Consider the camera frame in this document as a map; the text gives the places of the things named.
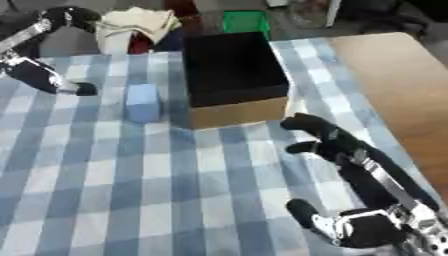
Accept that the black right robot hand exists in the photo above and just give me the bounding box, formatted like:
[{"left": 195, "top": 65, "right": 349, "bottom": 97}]
[{"left": 278, "top": 112, "right": 443, "bottom": 250}]

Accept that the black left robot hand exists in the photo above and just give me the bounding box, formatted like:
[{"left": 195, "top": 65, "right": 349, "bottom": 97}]
[{"left": 0, "top": 5, "right": 104, "bottom": 98}]

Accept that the red fabric item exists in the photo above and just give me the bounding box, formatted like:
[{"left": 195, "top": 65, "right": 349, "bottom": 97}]
[{"left": 126, "top": 32, "right": 158, "bottom": 55}]

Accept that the black chair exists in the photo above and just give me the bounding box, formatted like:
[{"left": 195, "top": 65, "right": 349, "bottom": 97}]
[{"left": 339, "top": 0, "right": 436, "bottom": 36}]

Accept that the green plastic crate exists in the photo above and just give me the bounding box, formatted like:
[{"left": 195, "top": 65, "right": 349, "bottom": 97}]
[{"left": 220, "top": 9, "right": 273, "bottom": 42}]

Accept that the white pole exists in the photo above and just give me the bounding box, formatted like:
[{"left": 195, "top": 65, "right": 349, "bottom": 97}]
[{"left": 323, "top": 0, "right": 343, "bottom": 28}]

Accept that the light blue rectangular block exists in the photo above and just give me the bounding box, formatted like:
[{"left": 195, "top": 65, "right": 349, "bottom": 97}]
[{"left": 122, "top": 83, "right": 165, "bottom": 124}]

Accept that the cream cloth bundle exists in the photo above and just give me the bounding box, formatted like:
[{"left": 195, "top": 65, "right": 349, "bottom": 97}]
[{"left": 92, "top": 6, "right": 184, "bottom": 55}]

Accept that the cardboard box with black inside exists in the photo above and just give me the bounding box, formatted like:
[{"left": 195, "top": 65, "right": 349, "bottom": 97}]
[{"left": 180, "top": 31, "right": 301, "bottom": 130}]

